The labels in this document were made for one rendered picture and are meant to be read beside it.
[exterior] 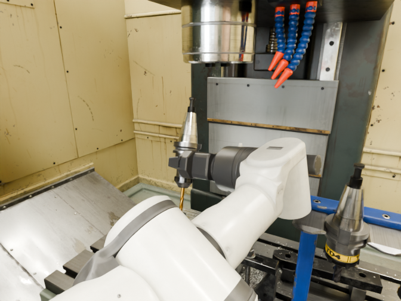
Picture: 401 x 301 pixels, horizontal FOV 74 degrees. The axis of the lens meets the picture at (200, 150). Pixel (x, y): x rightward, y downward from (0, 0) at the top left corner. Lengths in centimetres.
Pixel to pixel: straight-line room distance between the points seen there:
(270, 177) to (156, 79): 145
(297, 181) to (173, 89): 133
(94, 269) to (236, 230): 15
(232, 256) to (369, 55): 86
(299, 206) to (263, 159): 11
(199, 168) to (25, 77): 109
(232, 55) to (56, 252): 108
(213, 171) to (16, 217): 111
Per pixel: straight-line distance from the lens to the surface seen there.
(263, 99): 103
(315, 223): 50
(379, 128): 143
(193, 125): 59
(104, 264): 24
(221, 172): 47
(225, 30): 55
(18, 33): 146
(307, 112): 101
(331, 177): 112
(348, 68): 104
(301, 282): 64
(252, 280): 83
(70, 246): 134
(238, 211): 32
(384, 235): 52
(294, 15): 55
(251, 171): 37
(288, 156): 39
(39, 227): 141
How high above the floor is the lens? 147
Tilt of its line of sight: 18 degrees down
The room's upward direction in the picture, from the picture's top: straight up
